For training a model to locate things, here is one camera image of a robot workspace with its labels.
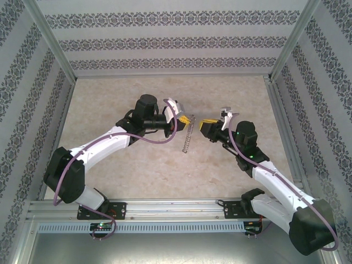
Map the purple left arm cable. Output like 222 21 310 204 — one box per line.
52 98 179 243

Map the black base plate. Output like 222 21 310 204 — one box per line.
224 200 274 220
78 202 127 221

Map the left controller board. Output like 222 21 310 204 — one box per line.
90 222 113 231

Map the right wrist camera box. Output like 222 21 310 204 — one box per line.
219 106 240 130

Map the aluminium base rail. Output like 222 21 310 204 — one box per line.
27 198 325 221

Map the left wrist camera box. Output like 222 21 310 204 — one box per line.
163 98 185 122

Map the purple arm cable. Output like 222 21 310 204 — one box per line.
52 98 179 243
228 112 339 252

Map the grey metal sheet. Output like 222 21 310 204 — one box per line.
27 232 335 264

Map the slotted grey cable duct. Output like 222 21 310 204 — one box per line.
37 222 245 234

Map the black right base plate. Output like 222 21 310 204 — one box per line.
224 200 274 220

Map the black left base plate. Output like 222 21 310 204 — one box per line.
78 202 127 221

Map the large metal keyring with rings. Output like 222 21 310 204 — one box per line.
180 114 197 155

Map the aluminium frame post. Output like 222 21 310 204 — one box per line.
21 0 77 81
269 0 322 82

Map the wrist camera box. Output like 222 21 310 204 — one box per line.
163 98 185 122
219 106 240 130

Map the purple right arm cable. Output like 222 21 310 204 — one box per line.
228 112 339 252

